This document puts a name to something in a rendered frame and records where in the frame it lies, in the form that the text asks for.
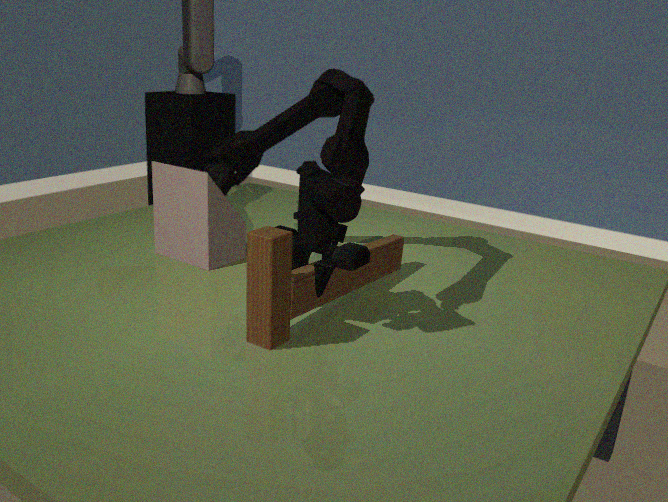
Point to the brown wooden post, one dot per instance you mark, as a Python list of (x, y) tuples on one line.
[(268, 287)]

